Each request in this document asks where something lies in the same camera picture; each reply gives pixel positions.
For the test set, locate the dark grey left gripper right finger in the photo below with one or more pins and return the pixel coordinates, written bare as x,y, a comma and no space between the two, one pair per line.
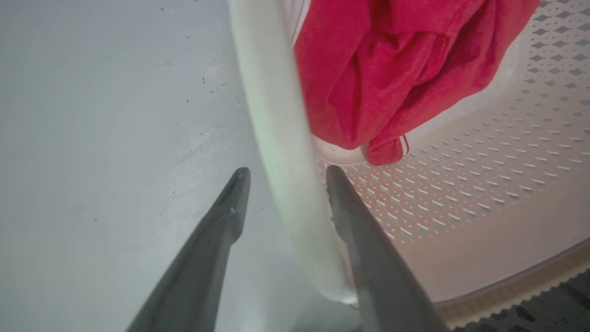
378,272

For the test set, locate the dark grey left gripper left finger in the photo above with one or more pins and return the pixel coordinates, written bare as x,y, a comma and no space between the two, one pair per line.
198,272

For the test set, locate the white plastic laundry basket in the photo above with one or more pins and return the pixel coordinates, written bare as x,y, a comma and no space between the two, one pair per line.
461,193

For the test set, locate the red garment with white stripes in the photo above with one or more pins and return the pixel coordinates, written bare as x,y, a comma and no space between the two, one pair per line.
392,69

